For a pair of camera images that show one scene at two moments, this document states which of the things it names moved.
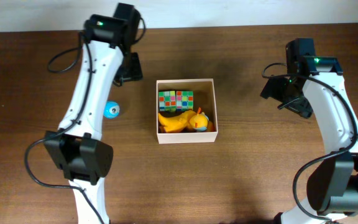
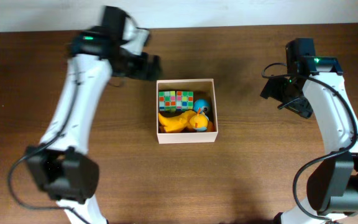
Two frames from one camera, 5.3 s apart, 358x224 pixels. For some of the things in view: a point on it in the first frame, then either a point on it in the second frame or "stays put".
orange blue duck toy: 200,122 stays put
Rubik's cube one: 167,101 stays put
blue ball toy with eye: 111,109 → 202,104
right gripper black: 278,90 stays put
